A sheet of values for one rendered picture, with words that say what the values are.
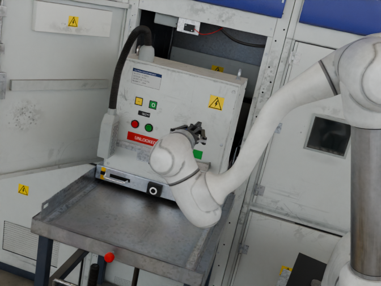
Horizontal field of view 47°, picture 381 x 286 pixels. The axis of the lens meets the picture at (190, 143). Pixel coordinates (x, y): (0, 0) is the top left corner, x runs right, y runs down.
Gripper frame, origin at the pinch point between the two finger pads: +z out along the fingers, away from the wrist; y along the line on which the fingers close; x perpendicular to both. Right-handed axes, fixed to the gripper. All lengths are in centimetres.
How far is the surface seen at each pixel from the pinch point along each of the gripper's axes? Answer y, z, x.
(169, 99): -15.6, 13.6, 4.2
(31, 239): -84, 39, -96
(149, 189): -15.6, 9.9, -33.2
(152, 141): -19.3, 13.6, -14.4
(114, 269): -35, 40, -98
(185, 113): -8.2, 13.6, 0.3
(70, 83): -60, 17, 0
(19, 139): -70, 1, -24
